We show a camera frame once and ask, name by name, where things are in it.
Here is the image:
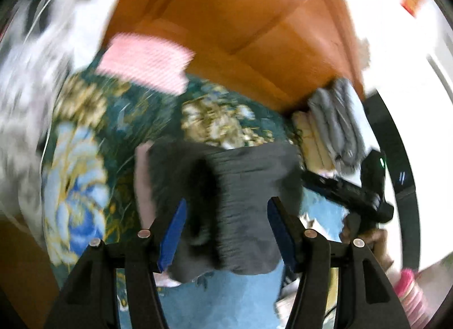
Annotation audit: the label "folded blue-grey quilt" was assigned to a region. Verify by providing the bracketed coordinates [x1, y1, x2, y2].
[307, 79, 369, 175]

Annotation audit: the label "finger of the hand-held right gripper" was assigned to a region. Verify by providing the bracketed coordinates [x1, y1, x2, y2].
[302, 170, 358, 205]

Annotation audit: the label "pink striped garment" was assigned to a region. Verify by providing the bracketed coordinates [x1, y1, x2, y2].
[97, 32, 195, 95]

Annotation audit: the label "white and black patterned cloth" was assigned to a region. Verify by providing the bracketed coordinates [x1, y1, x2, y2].
[0, 0, 86, 245]

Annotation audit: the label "white and black wardrobe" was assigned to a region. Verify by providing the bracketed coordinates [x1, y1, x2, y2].
[363, 49, 453, 273]

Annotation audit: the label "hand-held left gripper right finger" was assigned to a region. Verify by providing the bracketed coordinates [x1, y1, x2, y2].
[266, 196, 411, 329]

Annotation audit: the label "teal floral bedspread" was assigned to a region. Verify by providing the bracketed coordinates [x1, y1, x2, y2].
[40, 49, 351, 329]

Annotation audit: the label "person's right forearm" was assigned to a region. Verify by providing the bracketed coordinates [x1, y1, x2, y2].
[393, 268, 430, 329]

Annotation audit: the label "orange wooden headboard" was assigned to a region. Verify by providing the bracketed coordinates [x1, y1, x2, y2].
[102, 0, 367, 113]

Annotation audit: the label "white sheet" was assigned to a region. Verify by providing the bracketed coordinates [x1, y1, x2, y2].
[71, 0, 123, 60]

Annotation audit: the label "person's right hand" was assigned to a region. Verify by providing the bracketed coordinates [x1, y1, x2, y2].
[366, 229, 394, 270]

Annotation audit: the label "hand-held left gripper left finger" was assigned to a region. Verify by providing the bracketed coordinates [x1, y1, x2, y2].
[42, 198, 188, 329]

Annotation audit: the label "folded cream quilt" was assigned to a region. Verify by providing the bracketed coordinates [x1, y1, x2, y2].
[292, 111, 337, 174]

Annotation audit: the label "dark grey pants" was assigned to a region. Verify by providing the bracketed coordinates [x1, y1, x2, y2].
[147, 139, 305, 282]

